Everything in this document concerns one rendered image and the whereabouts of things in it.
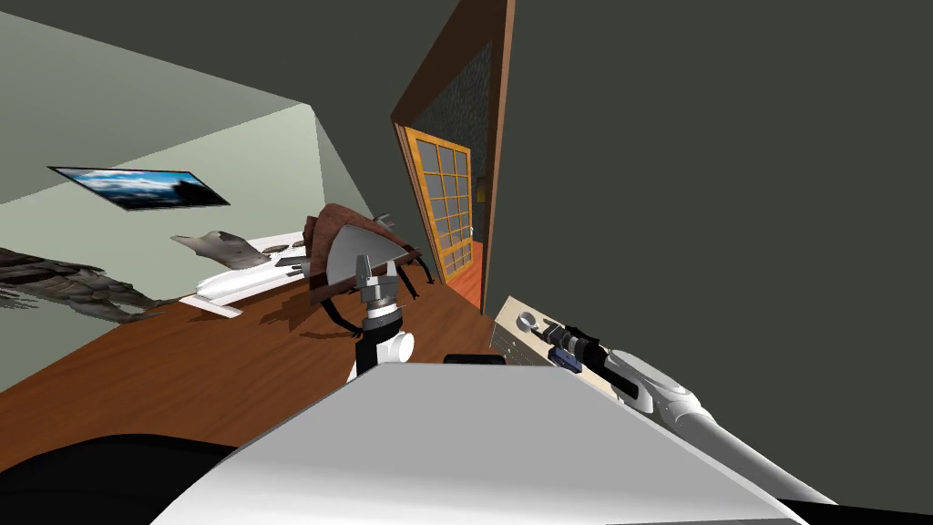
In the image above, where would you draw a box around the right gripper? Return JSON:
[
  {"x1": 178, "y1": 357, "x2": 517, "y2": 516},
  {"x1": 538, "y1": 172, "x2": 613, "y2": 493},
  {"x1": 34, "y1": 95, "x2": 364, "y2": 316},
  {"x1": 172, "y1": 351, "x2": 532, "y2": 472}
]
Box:
[{"x1": 538, "y1": 321, "x2": 602, "y2": 376}]

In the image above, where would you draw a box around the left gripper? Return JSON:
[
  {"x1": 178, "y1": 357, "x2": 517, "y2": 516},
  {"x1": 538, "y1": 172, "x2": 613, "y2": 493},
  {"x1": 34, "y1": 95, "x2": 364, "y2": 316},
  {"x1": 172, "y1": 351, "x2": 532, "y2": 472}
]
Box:
[{"x1": 354, "y1": 254, "x2": 402, "y2": 311}]

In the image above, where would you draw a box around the brown chair with grey seat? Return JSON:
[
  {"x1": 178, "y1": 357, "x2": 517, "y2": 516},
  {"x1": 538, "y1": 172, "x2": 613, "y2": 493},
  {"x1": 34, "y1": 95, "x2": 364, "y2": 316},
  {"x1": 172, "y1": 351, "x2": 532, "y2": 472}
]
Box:
[{"x1": 301, "y1": 203, "x2": 436, "y2": 339}]

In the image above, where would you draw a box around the beige drawer cabinet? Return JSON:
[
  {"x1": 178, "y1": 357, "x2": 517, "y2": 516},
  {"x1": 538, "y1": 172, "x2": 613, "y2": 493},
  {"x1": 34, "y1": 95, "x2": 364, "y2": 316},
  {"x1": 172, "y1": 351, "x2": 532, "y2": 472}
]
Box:
[{"x1": 488, "y1": 294, "x2": 622, "y2": 401}]

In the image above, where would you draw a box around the orange door with glass panes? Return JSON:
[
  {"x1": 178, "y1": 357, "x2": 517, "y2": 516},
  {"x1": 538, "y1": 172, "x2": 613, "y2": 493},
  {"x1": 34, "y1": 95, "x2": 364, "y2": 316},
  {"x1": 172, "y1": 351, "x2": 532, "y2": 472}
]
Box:
[{"x1": 395, "y1": 123, "x2": 477, "y2": 287}]

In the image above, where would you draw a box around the white low table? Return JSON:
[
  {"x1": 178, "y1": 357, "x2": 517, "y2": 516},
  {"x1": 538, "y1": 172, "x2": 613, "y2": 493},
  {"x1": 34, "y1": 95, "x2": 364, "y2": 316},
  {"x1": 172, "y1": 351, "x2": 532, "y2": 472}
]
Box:
[{"x1": 178, "y1": 231, "x2": 316, "y2": 320}]

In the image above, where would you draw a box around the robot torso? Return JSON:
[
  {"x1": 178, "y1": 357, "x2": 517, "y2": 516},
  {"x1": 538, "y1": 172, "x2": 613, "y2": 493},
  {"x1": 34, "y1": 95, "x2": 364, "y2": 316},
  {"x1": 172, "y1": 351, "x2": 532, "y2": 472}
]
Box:
[{"x1": 149, "y1": 353, "x2": 812, "y2": 525}]

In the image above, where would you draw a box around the grey rock-shaped object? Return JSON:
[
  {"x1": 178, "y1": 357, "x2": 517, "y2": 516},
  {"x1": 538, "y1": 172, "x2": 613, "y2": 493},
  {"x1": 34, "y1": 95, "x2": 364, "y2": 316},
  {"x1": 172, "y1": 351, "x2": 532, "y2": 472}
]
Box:
[{"x1": 170, "y1": 230, "x2": 272, "y2": 272}]

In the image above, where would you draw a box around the dark grey leafy plant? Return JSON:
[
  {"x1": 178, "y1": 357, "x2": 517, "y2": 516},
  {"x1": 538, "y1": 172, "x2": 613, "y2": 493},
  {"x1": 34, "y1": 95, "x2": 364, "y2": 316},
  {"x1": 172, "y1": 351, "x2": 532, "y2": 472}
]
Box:
[{"x1": 0, "y1": 247, "x2": 170, "y2": 326}]

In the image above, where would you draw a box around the landscape picture in black frame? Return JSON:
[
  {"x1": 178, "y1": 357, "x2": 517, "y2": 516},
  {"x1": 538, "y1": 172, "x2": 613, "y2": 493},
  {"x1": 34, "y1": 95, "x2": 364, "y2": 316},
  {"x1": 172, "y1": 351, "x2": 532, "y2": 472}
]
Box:
[{"x1": 46, "y1": 165, "x2": 231, "y2": 212}]

